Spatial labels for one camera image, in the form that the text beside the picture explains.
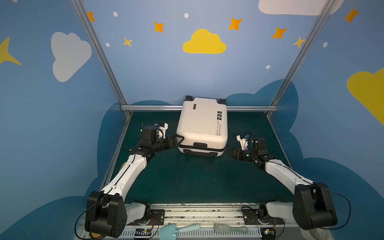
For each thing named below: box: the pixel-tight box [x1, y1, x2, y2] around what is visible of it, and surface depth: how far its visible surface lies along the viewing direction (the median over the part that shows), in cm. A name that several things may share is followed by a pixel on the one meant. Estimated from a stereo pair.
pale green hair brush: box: [213, 223, 249, 234], surface depth 73 cm
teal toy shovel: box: [158, 223, 201, 240], surface depth 72 cm
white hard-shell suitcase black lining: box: [176, 95, 228, 157], surface depth 92 cm
